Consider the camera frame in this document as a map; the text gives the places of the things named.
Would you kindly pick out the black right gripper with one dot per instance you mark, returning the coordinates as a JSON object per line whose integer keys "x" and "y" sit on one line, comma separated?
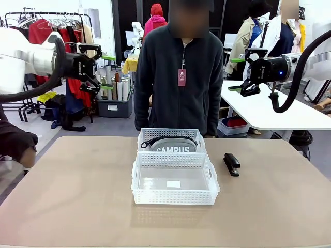
{"x": 271, "y": 68}

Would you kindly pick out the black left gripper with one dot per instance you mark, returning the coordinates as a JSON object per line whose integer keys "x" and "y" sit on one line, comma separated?
{"x": 77, "y": 67}

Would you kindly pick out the black stapler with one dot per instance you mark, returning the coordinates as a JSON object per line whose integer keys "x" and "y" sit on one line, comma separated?
{"x": 232, "y": 164}

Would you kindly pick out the grey CAMPUS zipper pouch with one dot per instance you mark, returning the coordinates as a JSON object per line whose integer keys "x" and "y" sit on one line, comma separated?
{"x": 173, "y": 144}

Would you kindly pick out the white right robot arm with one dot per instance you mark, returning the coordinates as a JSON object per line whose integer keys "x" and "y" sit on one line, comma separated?
{"x": 318, "y": 64}

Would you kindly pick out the tall white cardboard tube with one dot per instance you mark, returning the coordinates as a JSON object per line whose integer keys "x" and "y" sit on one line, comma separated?
{"x": 108, "y": 75}

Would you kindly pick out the grey metal stool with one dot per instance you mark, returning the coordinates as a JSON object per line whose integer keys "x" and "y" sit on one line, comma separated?
{"x": 108, "y": 64}

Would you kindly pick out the brown cardboard tube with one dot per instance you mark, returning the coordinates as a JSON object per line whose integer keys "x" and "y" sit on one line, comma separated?
{"x": 117, "y": 87}

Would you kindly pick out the yellow cloth covered table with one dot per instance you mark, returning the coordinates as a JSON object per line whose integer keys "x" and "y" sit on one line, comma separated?
{"x": 130, "y": 63}

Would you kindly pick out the mannequin in beige coat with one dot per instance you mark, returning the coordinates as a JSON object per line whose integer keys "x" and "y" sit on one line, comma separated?
{"x": 244, "y": 38}

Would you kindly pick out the grey storage bin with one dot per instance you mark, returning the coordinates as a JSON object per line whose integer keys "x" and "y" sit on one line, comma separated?
{"x": 113, "y": 108}

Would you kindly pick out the white background table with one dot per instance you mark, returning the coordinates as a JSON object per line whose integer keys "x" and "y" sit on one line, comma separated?
{"x": 258, "y": 111}

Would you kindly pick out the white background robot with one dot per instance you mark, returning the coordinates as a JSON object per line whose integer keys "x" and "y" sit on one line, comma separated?
{"x": 137, "y": 33}

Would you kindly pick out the clear box with red contents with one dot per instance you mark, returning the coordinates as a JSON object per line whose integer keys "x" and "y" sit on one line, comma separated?
{"x": 232, "y": 126}

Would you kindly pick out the dark red badge tag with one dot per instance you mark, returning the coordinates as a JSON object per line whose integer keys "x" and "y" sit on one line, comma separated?
{"x": 182, "y": 77}

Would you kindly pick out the white coat on mannequin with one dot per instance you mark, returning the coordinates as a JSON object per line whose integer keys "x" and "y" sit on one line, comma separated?
{"x": 274, "y": 33}

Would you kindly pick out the black clothes pile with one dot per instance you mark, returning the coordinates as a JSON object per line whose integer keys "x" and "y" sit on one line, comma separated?
{"x": 59, "y": 111}

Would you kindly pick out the person in dark fleece jacket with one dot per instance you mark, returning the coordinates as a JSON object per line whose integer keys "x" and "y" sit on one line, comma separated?
{"x": 165, "y": 98}

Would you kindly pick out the figure in navy top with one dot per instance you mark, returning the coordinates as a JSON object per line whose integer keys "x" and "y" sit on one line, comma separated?
{"x": 287, "y": 36}

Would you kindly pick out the person in red hood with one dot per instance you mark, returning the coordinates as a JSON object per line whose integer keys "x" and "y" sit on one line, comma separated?
{"x": 155, "y": 20}

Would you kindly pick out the white perforated plastic basket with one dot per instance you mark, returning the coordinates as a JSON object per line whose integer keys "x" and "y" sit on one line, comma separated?
{"x": 170, "y": 196}
{"x": 144, "y": 134}

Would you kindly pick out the yellow hanging garment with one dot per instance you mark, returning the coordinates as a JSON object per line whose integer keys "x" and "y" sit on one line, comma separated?
{"x": 303, "y": 38}

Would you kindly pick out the red hanging garment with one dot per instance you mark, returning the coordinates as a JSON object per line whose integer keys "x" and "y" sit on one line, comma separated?
{"x": 38, "y": 31}

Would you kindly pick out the black clothes rack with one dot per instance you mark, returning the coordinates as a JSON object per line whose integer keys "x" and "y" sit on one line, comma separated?
{"x": 51, "y": 13}

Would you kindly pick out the white leaning board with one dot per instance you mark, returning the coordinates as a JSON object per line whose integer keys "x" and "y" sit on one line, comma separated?
{"x": 316, "y": 90}

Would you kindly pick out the seated person in dark clothes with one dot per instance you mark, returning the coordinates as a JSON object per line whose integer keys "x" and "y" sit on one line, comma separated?
{"x": 15, "y": 142}

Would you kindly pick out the white paper label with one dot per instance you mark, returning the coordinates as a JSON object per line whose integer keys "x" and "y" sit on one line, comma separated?
{"x": 173, "y": 184}

